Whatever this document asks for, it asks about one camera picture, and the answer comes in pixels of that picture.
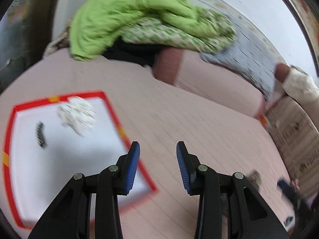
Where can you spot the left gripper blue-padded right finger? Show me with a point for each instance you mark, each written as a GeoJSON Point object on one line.
{"type": "Point", "coordinates": [201, 180]}

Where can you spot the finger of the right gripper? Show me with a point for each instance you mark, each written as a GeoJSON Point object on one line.
{"type": "Point", "coordinates": [299, 204]}

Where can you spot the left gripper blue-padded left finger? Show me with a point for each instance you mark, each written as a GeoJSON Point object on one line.
{"type": "Point", "coordinates": [113, 181]}

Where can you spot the white cherry print scrunchie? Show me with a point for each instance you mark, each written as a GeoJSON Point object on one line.
{"type": "Point", "coordinates": [77, 113]}

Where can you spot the black leaf hair clip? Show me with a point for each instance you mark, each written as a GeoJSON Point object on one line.
{"type": "Point", "coordinates": [40, 135]}

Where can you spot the red tray with white base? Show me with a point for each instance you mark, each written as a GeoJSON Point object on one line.
{"type": "Point", "coordinates": [34, 176]}

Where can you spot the patterned bed headboard side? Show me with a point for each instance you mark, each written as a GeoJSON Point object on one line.
{"type": "Point", "coordinates": [296, 138]}

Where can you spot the pink bolster with maroon ends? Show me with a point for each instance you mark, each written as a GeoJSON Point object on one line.
{"type": "Point", "coordinates": [186, 70]}

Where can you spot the grey quilted pillow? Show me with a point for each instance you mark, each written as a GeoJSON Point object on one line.
{"type": "Point", "coordinates": [249, 58]}

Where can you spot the green white patterned blanket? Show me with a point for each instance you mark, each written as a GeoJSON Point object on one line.
{"type": "Point", "coordinates": [210, 32]}

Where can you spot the bright green quilt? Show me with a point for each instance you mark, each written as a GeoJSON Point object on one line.
{"type": "Point", "coordinates": [98, 23]}

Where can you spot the wooden glass panel door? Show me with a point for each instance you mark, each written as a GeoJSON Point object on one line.
{"type": "Point", "coordinates": [26, 30]}

